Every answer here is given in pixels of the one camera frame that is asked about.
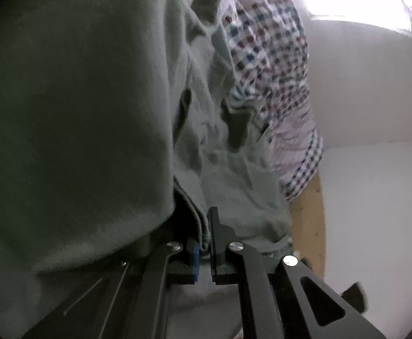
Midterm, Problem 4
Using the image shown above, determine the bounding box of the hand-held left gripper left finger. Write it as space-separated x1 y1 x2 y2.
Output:
22 240 201 339

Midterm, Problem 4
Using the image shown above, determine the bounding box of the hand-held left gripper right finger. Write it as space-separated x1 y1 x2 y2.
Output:
207 207 387 339

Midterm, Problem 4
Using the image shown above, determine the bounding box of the pale grey-blue sweatshirt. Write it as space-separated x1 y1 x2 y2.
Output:
0 0 207 333

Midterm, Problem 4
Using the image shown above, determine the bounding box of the checked purple duvet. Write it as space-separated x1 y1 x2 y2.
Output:
206 0 325 202

